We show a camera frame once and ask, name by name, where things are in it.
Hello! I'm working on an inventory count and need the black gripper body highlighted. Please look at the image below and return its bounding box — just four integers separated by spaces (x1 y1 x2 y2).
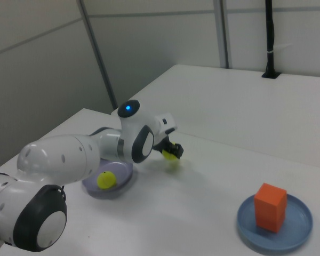
152 134 177 154

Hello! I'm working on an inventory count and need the plain yellow tennis ball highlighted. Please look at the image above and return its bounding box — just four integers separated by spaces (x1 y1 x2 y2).
162 148 181 162

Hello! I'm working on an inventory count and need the yellow tennis ball black print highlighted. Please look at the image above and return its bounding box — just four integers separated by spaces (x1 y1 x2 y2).
97 171 117 190

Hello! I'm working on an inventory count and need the orange cube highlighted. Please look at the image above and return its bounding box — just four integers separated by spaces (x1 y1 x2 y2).
254 182 287 221
255 213 286 234

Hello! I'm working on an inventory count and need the purple plate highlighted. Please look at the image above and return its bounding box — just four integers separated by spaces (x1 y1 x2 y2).
81 159 134 200

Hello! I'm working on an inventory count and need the blue plate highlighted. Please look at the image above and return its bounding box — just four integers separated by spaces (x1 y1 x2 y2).
236 193 314 250

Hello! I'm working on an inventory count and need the black clamp stand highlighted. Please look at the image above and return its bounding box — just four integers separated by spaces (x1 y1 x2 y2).
261 0 281 79

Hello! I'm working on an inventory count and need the grey partition post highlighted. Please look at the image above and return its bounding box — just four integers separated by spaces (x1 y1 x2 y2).
218 0 232 69

